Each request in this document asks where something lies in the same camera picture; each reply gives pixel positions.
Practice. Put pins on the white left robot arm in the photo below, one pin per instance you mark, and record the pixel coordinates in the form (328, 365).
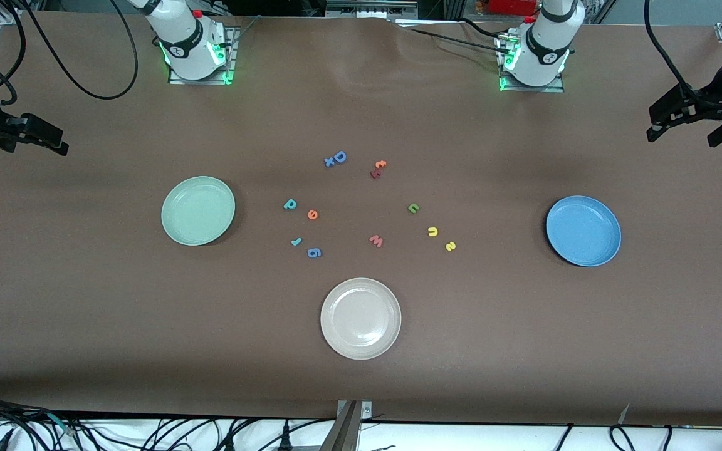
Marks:
(546, 37)

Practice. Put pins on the black power plug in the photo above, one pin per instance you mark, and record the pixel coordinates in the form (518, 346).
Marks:
(286, 438)

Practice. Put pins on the metal table edge bracket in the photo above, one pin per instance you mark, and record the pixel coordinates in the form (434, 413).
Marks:
(345, 426)

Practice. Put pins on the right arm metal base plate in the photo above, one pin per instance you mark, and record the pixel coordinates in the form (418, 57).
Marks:
(201, 80)

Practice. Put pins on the beige plate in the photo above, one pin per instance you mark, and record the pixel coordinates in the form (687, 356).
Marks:
(360, 318)

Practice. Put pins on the pink foam letter w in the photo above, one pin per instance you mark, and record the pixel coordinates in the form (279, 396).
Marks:
(376, 240)

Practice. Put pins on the grey paper flap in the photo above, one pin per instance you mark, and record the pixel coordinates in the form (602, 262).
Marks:
(624, 414)

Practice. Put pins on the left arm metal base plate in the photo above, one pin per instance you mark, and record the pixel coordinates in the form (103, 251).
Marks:
(555, 89)

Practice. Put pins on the blue plate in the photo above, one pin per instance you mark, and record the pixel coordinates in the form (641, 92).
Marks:
(583, 230)

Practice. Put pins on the teal foam letter d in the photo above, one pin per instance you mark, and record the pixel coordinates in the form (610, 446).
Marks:
(290, 204)

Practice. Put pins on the light green plate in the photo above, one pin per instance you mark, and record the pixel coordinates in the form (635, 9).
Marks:
(198, 210)

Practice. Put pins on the red box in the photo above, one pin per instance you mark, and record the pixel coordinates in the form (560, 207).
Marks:
(511, 6)

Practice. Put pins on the blue foam letter D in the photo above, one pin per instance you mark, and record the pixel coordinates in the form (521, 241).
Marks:
(338, 157)

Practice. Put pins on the blue foam letter g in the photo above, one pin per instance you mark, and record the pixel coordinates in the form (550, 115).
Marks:
(314, 252)

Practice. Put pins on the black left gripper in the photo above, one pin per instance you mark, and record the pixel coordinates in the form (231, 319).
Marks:
(714, 94)

